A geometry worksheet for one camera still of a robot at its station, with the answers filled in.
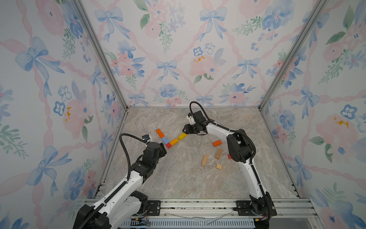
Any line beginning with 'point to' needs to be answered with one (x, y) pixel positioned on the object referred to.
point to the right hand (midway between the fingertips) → (185, 130)
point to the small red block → (168, 145)
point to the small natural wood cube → (218, 166)
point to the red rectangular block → (229, 156)
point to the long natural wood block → (205, 160)
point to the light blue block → (165, 140)
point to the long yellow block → (182, 136)
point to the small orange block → (160, 133)
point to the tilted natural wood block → (218, 154)
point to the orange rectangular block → (217, 143)
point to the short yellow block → (174, 141)
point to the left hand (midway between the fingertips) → (160, 144)
